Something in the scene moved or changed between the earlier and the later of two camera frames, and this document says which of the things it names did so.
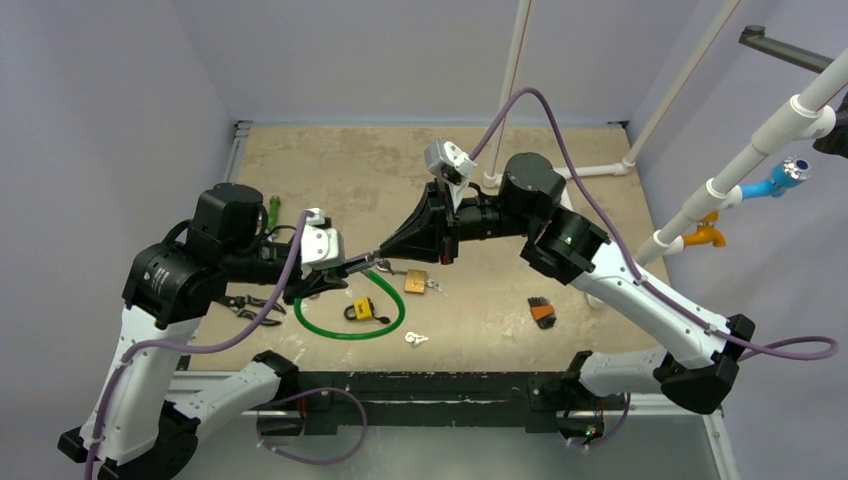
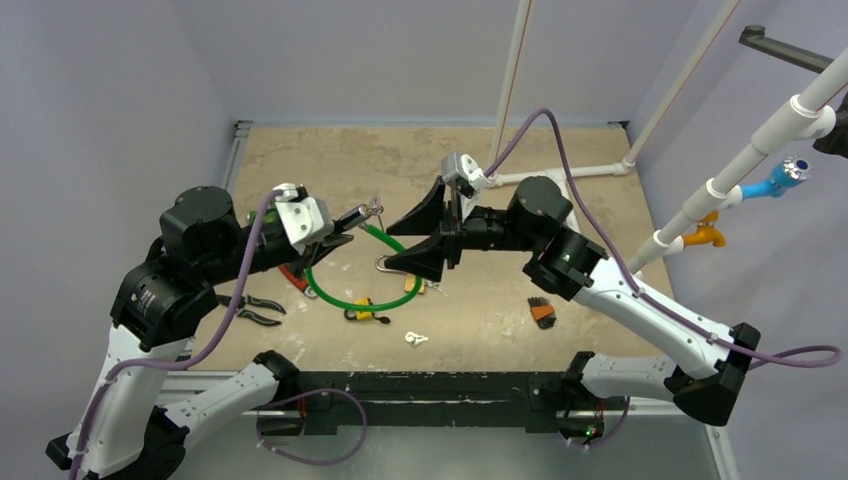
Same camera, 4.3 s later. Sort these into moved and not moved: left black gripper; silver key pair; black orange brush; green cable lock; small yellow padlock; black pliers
Moved: left black gripper; green cable lock
Not moved: black pliers; black orange brush; small yellow padlock; silver key pair
